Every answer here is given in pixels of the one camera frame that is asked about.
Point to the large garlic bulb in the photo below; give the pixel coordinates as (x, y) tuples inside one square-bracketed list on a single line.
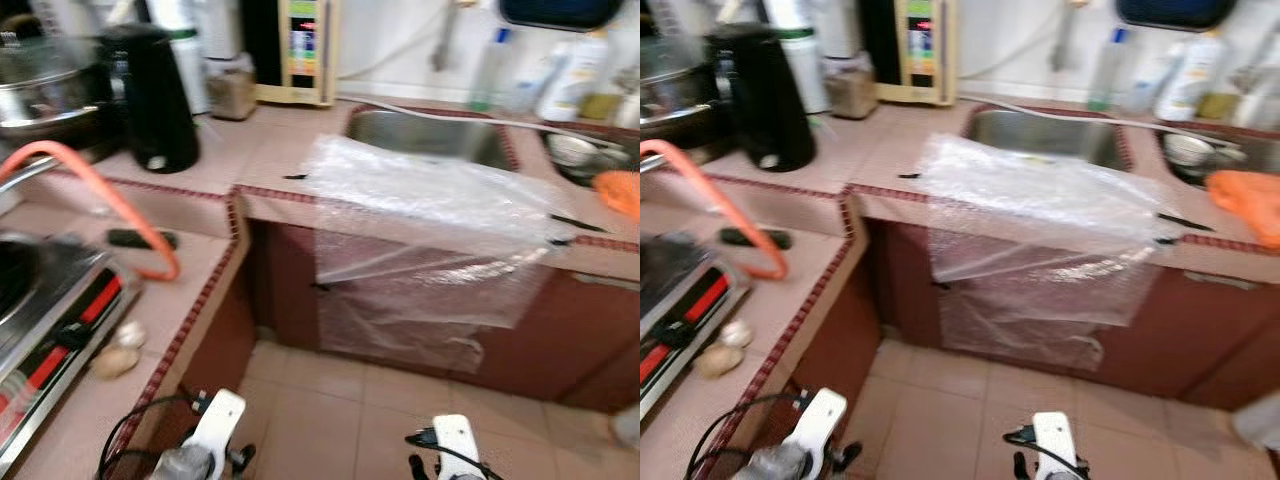
[(720, 362), (113, 362)]

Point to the small garlic bulb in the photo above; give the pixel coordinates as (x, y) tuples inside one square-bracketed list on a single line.
[(131, 334), (737, 334)]

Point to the dark red cabinet door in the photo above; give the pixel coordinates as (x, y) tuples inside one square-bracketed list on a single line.
[(285, 290), (570, 340), (895, 290), (1200, 340)]

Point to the steel gas stove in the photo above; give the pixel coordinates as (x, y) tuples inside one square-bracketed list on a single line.
[(690, 310), (60, 320)]

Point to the dark green oblong object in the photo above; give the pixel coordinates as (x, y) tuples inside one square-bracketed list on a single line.
[(140, 239), (755, 239)]

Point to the clear bubble wrap sheet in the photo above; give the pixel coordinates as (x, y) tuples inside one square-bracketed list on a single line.
[(430, 200), (1040, 200)]

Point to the long black tape strip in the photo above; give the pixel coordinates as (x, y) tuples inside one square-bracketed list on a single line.
[(1185, 222), (578, 222)]

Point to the stainless steel sink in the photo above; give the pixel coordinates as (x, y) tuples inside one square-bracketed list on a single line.
[(1190, 178), (570, 178), (1050, 135), (430, 135)]

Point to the orange plastic bag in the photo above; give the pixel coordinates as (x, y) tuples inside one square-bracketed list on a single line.
[(1250, 200), (620, 195)]

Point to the white ceramic bowl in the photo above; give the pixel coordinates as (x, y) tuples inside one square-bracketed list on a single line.
[(572, 150), (1188, 150)]

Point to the jar of brown powder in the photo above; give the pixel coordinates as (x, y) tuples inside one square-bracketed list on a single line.
[(232, 95), (852, 95)]

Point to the black electric kettle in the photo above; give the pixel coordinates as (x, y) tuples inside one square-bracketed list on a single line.
[(150, 100), (765, 100)]

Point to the white water filter jug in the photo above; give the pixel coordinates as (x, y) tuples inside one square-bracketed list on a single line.
[(190, 70), (810, 70)]

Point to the clear bottle blue cap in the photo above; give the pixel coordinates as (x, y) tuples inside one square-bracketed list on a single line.
[(490, 80), (1108, 80)]

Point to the steel pot glass lid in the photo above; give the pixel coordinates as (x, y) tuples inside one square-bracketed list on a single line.
[(670, 100), (50, 100)]

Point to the yellow green sponge holder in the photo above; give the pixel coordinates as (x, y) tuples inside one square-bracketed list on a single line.
[(600, 107), (1218, 107)]

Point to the grey metal faucet lever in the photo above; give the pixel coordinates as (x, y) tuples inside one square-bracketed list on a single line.
[(440, 60), (1060, 60)]

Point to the cream water ionizer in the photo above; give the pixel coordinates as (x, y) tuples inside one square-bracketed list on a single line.
[(885, 50), (265, 50)]

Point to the white dish soap bottle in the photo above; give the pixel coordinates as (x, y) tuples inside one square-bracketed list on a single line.
[(575, 80), (1192, 80)]

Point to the grey plastic container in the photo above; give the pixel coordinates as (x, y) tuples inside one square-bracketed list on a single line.
[(842, 30), (222, 30)]

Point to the black hanging pan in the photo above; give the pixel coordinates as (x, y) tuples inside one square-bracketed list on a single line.
[(560, 12), (1175, 12)]

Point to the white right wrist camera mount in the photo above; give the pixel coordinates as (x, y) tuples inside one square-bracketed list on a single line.
[(460, 445), (1057, 445)]

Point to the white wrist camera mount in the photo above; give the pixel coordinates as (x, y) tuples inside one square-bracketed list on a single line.
[(1057, 445), (822, 413), (220, 413), (460, 445)]

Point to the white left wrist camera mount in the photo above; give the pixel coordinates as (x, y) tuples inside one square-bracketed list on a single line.
[(220, 413), (822, 413)]

